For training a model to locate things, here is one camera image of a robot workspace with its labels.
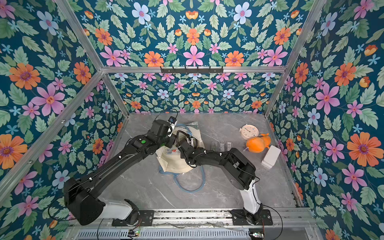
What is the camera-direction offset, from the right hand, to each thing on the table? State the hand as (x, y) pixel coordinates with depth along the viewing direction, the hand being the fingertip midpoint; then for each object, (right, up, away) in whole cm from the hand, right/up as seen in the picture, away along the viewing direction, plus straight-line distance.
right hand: (189, 147), depth 95 cm
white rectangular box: (+52, -6, -3) cm, 53 cm away
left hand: (-6, +9, -16) cm, 20 cm away
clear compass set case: (+22, 0, +3) cm, 22 cm away
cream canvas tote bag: (-11, -7, -2) cm, 13 cm away
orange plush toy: (+44, +1, -2) cm, 44 cm away
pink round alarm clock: (+42, +10, +11) cm, 45 cm away
